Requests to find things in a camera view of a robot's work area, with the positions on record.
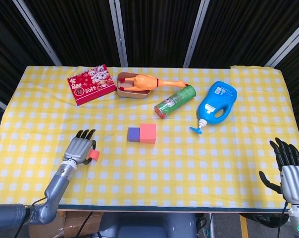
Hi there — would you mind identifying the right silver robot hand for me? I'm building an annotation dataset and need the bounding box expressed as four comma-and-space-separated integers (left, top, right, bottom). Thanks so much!
258, 137, 299, 205

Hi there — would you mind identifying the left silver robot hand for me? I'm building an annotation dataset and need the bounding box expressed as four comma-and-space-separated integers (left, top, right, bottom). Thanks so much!
62, 128, 98, 166

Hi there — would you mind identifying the small pink foam cube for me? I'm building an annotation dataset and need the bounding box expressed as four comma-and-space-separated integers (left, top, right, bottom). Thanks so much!
88, 149, 100, 161

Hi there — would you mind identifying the purple foam cube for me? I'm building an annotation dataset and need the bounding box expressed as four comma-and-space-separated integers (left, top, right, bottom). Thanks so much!
127, 127, 141, 143

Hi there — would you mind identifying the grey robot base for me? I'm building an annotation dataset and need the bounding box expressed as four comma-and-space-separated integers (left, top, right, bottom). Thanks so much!
100, 212, 197, 238

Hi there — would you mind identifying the red desk calendar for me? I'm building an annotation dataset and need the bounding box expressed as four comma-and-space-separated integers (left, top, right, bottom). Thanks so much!
67, 63, 117, 107

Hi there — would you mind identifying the large pink foam cube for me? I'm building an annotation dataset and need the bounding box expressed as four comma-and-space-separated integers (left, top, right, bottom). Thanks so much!
139, 123, 157, 144

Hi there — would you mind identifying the brown cardboard box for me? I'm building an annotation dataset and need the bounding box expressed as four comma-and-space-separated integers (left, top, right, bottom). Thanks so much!
28, 210, 104, 238

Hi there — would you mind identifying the yellow checked tablecloth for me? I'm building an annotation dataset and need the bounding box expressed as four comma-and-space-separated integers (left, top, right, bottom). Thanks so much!
0, 64, 299, 209

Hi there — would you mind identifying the beige plastic tray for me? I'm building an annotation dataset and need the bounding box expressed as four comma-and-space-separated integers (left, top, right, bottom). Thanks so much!
116, 71, 155, 100

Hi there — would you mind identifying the orange rubber chicken toy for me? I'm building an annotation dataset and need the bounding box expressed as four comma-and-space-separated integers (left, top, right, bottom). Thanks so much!
118, 74, 190, 91

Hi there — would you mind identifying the green chip can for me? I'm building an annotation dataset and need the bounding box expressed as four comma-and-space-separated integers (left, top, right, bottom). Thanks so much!
154, 84, 197, 119

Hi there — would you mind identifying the blue pump detergent bottle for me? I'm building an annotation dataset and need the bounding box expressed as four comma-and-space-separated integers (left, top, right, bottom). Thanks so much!
189, 81, 238, 135

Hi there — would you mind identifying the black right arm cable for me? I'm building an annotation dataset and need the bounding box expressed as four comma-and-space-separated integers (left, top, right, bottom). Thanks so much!
277, 202, 289, 238

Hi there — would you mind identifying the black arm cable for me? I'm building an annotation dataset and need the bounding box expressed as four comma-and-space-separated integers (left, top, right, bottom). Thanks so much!
30, 196, 48, 207
277, 202, 289, 238

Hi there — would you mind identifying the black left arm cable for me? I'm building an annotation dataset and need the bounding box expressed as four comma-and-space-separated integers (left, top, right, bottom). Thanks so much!
30, 196, 48, 207

